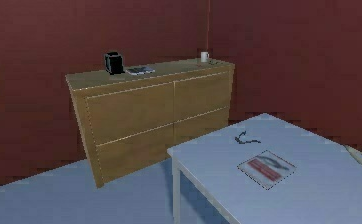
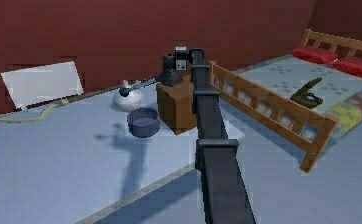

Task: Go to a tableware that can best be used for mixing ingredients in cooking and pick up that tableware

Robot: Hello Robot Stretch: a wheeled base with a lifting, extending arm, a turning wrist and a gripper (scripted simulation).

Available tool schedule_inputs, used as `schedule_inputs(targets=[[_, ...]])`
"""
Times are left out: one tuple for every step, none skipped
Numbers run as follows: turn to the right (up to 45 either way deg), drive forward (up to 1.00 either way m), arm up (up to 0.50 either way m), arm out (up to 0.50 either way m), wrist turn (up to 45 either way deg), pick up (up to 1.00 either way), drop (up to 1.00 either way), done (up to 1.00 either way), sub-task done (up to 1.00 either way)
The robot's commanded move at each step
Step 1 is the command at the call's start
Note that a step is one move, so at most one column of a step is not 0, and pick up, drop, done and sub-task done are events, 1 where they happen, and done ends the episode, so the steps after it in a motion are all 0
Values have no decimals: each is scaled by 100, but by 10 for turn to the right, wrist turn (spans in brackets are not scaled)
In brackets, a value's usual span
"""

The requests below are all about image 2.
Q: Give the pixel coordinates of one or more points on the brown cardboard box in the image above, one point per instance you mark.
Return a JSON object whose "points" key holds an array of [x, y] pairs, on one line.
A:
{"points": [[177, 106]]}

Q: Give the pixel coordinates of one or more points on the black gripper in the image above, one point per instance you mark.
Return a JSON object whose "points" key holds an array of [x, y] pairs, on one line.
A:
{"points": [[169, 70]]}

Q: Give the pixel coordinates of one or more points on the white bowl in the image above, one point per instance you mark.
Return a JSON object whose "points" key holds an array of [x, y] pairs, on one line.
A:
{"points": [[128, 100]]}

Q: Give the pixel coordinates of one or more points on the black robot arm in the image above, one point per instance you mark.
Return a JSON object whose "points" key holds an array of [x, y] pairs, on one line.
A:
{"points": [[215, 133]]}

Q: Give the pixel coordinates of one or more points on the dark blue pot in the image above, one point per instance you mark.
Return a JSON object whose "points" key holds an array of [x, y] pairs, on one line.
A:
{"points": [[143, 122]]}

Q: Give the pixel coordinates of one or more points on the open black laptop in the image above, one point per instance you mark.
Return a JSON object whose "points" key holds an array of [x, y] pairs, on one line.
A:
{"points": [[306, 95]]}

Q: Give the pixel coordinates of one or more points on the red pillow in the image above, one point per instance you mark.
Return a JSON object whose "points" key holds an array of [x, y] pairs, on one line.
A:
{"points": [[314, 54], [355, 66]]}

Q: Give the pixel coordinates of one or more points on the wooden bed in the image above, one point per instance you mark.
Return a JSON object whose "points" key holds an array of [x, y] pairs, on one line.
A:
{"points": [[299, 100]]}

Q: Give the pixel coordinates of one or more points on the pale blue table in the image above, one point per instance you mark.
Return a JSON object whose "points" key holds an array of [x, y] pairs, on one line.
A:
{"points": [[89, 156]]}

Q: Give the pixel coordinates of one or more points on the white window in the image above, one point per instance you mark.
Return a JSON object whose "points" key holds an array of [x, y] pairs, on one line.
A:
{"points": [[42, 83]]}

